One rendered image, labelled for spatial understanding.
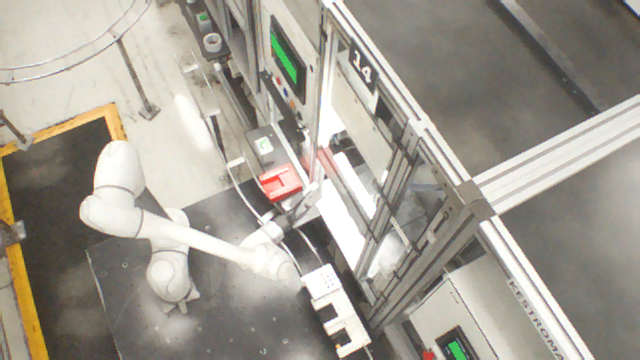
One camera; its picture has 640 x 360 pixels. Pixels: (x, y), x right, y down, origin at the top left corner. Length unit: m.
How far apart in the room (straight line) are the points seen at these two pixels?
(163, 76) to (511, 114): 3.05
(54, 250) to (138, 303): 1.15
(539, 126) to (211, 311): 1.63
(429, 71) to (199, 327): 1.57
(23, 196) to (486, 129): 3.11
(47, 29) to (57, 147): 1.22
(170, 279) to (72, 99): 2.20
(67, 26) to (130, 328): 2.87
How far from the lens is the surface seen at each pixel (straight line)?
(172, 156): 3.41
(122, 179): 1.63
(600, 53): 1.41
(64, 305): 3.24
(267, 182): 2.18
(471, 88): 1.16
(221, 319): 2.25
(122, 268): 2.43
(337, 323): 2.02
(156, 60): 3.96
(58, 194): 3.54
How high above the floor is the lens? 2.87
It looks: 63 degrees down
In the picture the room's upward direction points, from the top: 5 degrees clockwise
